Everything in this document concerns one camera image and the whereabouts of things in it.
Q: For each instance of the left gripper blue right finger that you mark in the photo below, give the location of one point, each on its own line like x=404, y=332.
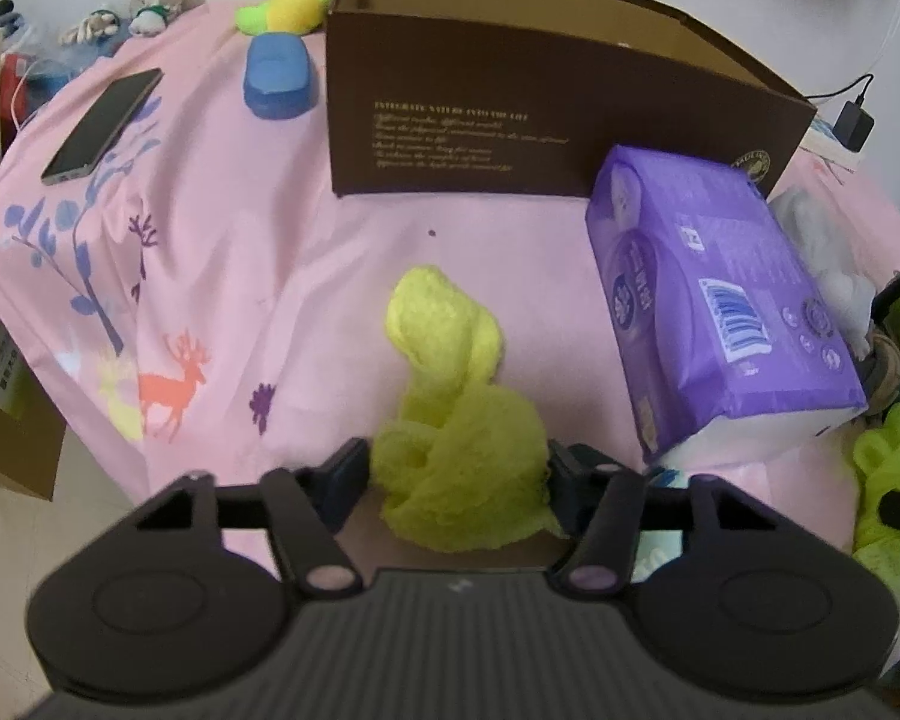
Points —
x=581, y=488

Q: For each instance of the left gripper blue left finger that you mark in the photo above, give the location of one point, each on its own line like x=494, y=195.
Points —
x=335, y=487

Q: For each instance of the yellow fluffy towel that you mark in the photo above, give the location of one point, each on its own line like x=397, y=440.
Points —
x=464, y=464

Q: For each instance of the small doll with hat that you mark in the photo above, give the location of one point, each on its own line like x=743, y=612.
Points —
x=879, y=373

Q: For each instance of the white plastic bag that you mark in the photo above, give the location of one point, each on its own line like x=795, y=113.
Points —
x=824, y=250

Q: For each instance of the teal zipper pouch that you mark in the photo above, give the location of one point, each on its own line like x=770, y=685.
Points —
x=655, y=549

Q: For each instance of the purple tissue pack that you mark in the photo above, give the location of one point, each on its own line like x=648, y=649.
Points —
x=729, y=353

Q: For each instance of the pink printed bed sheet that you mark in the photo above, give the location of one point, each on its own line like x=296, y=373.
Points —
x=204, y=301

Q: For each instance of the cardboard box on floor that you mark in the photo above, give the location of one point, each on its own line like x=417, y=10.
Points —
x=31, y=428

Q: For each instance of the white power strip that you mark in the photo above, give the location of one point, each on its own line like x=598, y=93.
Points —
x=820, y=140

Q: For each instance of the black charger adapter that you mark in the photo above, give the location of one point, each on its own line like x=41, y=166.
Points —
x=853, y=126

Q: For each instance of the blue glasses case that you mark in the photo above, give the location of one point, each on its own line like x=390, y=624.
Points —
x=279, y=79

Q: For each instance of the black smartphone on bed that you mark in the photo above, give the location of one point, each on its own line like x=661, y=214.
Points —
x=100, y=127

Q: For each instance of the brown cardboard box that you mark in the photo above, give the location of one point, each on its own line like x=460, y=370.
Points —
x=528, y=96

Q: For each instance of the green yellow caterpillar plush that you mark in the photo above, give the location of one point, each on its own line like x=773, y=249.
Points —
x=299, y=17

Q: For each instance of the white rabbit plush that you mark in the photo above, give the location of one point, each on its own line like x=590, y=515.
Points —
x=141, y=18

